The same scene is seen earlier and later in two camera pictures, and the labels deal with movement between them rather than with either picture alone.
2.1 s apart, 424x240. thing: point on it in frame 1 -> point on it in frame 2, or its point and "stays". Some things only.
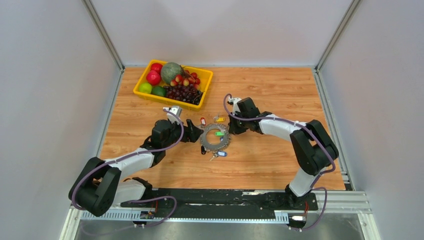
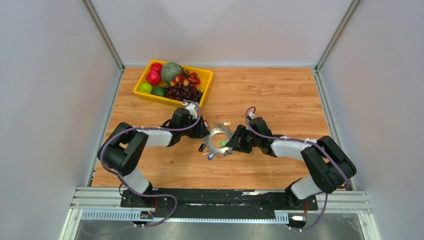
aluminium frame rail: (329, 203) stays
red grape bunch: (186, 78) stays
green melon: (169, 70) stays
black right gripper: (233, 129) -> (233, 141)
